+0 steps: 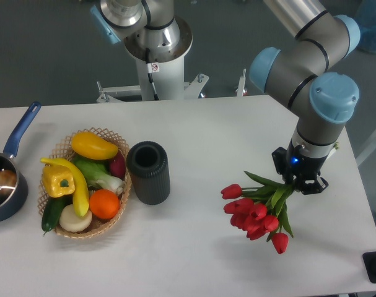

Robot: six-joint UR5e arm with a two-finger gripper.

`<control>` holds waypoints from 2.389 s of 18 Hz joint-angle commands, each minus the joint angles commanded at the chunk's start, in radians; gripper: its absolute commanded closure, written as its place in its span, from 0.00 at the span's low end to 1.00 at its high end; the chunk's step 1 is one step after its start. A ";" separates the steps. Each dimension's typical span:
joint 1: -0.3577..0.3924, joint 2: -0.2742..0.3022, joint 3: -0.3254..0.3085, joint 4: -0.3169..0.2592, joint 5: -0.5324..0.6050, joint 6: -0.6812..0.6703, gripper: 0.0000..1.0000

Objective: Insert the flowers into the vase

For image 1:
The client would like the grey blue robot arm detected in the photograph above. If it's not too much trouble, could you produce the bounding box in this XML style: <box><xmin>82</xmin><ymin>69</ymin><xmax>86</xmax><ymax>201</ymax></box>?
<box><xmin>91</xmin><ymin>1</ymin><xmax>360</xmax><ymax>194</ymax></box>

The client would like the yellow mango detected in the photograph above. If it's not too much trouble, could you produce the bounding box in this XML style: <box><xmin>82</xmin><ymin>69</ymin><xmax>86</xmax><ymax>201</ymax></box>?
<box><xmin>71</xmin><ymin>131</ymin><xmax>118</xmax><ymax>160</ymax></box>

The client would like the dark grey ribbed vase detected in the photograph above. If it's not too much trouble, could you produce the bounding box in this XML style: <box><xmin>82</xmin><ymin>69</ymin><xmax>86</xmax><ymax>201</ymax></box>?
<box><xmin>126</xmin><ymin>141</ymin><xmax>170</xmax><ymax>205</ymax></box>

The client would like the yellow banana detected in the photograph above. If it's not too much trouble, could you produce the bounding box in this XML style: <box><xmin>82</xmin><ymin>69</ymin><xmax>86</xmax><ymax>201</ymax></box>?
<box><xmin>40</xmin><ymin>158</ymin><xmax>89</xmax><ymax>217</ymax></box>

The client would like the green cucumber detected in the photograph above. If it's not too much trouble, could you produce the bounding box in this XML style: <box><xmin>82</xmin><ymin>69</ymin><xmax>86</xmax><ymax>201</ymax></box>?
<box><xmin>42</xmin><ymin>196</ymin><xmax>69</xmax><ymax>233</ymax></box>

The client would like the red radish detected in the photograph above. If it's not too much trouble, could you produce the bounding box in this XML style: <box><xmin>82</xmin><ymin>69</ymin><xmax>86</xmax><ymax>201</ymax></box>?
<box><xmin>108</xmin><ymin>152</ymin><xmax>126</xmax><ymax>180</ymax></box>

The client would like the blue saucepan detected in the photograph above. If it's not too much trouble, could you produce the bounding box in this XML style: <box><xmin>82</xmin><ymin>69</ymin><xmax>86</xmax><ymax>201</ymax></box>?
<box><xmin>0</xmin><ymin>101</ymin><xmax>42</xmax><ymax>222</ymax></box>

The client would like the green bok choy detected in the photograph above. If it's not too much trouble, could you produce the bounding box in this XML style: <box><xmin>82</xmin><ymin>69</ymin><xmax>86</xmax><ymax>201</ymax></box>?
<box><xmin>72</xmin><ymin>155</ymin><xmax>124</xmax><ymax>196</ymax></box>

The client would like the orange fruit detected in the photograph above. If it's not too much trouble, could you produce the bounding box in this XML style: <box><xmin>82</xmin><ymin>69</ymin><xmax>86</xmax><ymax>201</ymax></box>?
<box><xmin>89</xmin><ymin>189</ymin><xmax>120</xmax><ymax>220</ymax></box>

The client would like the black device at table edge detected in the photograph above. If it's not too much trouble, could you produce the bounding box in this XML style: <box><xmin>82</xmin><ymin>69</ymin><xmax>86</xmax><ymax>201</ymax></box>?
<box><xmin>362</xmin><ymin>251</ymin><xmax>376</xmax><ymax>283</ymax></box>

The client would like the blue plastic bag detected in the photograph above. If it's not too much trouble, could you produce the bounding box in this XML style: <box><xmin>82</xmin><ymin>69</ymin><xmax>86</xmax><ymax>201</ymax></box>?
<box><xmin>354</xmin><ymin>0</ymin><xmax>376</xmax><ymax>53</ymax></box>

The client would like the red tulip bouquet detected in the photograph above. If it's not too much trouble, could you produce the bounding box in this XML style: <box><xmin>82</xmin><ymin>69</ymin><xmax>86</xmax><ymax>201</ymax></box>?
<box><xmin>221</xmin><ymin>171</ymin><xmax>295</xmax><ymax>254</ymax></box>

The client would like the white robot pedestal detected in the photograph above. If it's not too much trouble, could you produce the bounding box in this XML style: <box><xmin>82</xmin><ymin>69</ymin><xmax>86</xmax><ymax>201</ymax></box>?
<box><xmin>96</xmin><ymin>15</ymin><xmax>250</xmax><ymax>104</ymax></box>

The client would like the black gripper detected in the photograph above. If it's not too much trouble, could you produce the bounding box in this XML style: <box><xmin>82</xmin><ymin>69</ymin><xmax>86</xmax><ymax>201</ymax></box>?
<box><xmin>271</xmin><ymin>143</ymin><xmax>328</xmax><ymax>195</ymax></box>

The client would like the white round onion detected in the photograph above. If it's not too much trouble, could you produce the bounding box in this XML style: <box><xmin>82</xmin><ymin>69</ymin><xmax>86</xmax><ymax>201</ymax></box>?
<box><xmin>59</xmin><ymin>204</ymin><xmax>92</xmax><ymax>233</ymax></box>

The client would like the yellow bell pepper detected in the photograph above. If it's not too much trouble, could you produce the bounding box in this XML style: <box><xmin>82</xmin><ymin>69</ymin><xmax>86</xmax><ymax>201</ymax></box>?
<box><xmin>42</xmin><ymin>165</ymin><xmax>76</xmax><ymax>198</ymax></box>

